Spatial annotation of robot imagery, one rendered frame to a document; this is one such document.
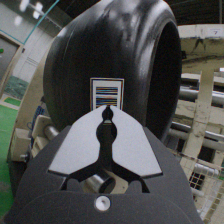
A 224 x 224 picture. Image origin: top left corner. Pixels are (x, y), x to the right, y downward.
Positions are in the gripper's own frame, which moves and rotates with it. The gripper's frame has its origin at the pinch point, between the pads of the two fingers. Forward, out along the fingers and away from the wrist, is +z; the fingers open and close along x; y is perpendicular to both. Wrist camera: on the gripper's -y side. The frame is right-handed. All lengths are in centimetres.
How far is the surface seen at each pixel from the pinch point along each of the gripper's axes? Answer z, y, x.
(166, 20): 14.8, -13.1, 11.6
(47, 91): 10.8, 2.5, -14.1
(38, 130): 17.1, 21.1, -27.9
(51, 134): 14.5, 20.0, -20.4
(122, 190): 2.3, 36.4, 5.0
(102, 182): -2.2, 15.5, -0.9
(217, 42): 45, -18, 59
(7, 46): 51, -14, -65
